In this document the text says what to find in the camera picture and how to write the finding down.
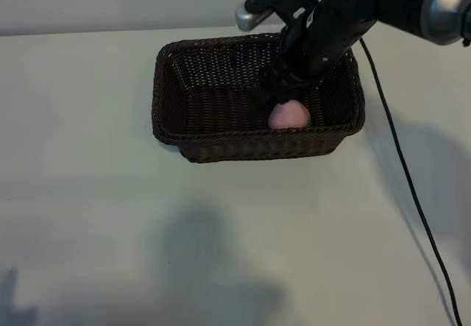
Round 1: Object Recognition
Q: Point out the black cable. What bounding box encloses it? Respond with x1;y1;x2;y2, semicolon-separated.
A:
358;37;464;326

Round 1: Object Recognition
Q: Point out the pink peach with green leaf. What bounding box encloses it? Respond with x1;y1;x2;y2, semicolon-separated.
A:
267;99;314;130

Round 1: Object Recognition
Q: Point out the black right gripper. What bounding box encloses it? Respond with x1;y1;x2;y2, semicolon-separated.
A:
259;0;376;104

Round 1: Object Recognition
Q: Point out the dark brown wicker basket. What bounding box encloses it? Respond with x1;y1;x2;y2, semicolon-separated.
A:
150;30;366;164

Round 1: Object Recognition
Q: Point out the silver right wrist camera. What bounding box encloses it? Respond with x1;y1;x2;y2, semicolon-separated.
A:
235;4;275;32

